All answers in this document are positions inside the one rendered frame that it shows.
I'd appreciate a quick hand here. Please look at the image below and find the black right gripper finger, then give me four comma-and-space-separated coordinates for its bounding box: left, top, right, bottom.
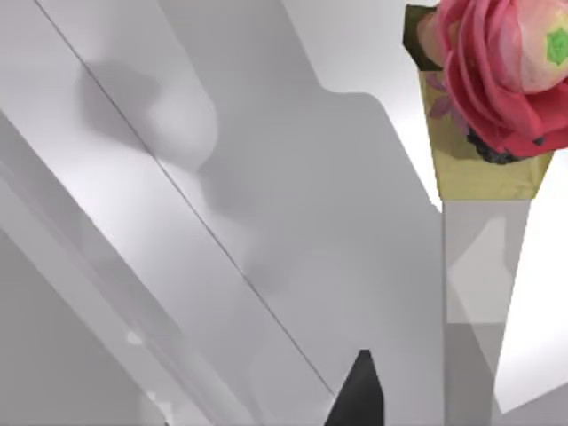
322, 349, 385, 426

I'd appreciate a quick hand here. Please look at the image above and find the pink flower in yellow pot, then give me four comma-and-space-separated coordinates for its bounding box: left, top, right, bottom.
402, 0, 568, 201

